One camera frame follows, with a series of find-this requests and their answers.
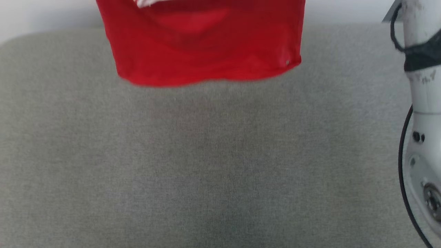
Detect red and white shorts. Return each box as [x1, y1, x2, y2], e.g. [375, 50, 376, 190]
[95, 0, 306, 87]

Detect grey fabric sofa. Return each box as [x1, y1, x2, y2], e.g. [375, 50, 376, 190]
[0, 22, 429, 248]

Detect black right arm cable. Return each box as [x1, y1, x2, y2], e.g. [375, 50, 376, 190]
[390, 2, 435, 248]

